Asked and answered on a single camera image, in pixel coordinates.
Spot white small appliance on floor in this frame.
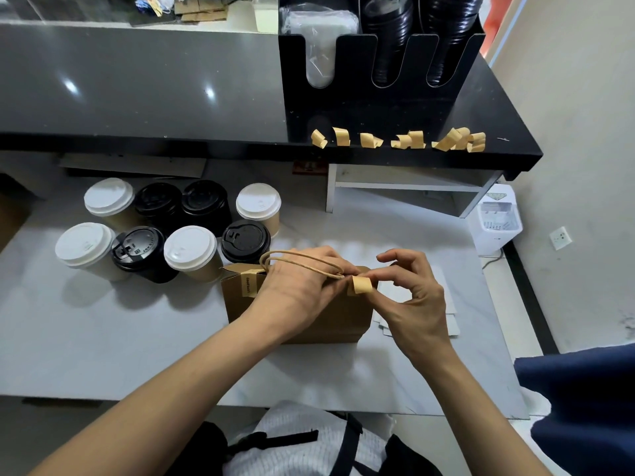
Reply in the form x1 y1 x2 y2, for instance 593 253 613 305
468 183 524 258

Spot person's right hand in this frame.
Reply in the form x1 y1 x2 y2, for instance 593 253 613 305
362 249 458 373

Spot white box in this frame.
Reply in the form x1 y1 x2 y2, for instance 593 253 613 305
253 0 281 34

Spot person's left forearm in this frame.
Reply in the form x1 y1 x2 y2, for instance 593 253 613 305
30 312 299 476

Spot person's left hand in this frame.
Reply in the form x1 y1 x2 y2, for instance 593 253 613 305
243 245 360 343

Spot white wall socket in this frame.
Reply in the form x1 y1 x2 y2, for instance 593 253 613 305
550 225 573 252

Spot person's white shirt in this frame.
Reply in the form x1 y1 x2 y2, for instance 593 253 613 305
223 399 388 476

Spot stack of white paper sheets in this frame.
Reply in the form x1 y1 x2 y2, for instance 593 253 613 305
375 277 460 338

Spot brown paper bag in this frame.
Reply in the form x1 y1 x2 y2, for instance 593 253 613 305
220 249 376 344
0 188 31 252

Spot black acrylic organizer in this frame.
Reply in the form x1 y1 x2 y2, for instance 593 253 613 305
278 0 487 120

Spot black body harness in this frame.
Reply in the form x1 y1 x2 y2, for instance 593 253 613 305
163 411 443 476

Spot group of lidded coffee cups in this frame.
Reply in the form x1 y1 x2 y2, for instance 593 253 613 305
54 177 283 284

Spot person's right forearm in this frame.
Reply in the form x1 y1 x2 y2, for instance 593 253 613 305
417 342 552 476

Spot red banner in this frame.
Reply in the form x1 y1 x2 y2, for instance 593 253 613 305
481 0 517 56

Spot plastic wrapped white pack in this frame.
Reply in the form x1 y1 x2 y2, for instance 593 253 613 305
280 5 360 90

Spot row of tan tape strips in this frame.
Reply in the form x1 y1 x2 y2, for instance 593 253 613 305
310 128 487 155

